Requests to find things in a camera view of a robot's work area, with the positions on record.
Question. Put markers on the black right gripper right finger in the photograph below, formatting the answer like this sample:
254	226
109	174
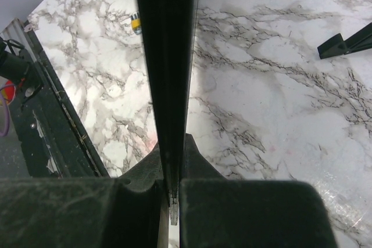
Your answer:
220	212

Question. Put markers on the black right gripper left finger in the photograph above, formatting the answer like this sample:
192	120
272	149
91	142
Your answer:
127	211

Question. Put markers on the white dry-erase whiteboard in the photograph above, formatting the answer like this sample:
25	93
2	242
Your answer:
168	28

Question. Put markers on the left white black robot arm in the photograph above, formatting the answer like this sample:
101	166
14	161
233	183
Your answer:
17	66

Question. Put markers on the black whiteboard stand foot right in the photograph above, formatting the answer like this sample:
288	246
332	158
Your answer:
337	46

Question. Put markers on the yellow hex key set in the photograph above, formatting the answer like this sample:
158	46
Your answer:
135	23

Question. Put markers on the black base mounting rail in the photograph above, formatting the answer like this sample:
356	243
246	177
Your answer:
53	140

